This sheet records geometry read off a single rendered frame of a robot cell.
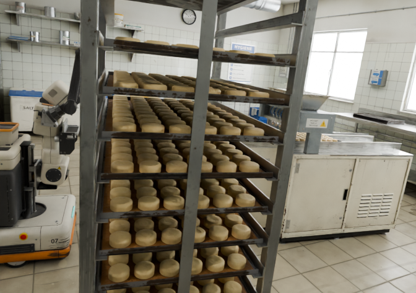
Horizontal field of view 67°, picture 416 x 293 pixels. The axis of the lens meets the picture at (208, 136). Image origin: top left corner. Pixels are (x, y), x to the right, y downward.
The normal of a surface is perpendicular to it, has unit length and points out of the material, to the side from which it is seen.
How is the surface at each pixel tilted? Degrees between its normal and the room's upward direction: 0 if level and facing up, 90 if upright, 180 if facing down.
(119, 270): 0
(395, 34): 90
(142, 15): 90
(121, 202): 0
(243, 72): 90
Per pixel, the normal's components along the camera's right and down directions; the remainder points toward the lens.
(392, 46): -0.89, 0.01
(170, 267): 0.10, -0.97
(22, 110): 0.50, 0.26
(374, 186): 0.30, 0.24
